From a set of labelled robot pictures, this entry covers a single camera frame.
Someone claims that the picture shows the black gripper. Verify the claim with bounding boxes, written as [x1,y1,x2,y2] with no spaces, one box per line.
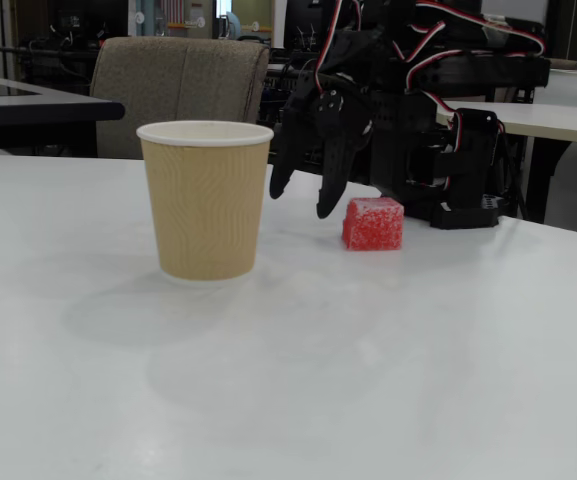
[268,25,410,220]

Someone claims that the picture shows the red sugar-coated cube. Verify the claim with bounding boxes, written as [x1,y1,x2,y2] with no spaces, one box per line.
[342,196,405,252]

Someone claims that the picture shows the tan ribbed paper cup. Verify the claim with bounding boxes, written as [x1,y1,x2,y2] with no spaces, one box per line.
[135,120,275,287]

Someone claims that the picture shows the small american flag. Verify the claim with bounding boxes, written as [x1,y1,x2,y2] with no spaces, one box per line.
[160,0,187,25]

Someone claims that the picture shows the white background table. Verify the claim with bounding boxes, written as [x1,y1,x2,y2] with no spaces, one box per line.
[436,99,577,224]

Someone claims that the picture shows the dark-edged side table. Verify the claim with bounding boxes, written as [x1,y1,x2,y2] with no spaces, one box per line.
[0,69,127,152]

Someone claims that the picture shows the striped servo cable at gripper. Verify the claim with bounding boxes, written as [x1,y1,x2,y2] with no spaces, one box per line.
[314,0,344,95]

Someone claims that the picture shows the striped servo cable along arm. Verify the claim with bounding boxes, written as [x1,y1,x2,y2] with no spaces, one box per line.
[391,0,548,95]

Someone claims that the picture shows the striped servo cable at base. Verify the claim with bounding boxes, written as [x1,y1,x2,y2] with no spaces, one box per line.
[440,109,465,192]

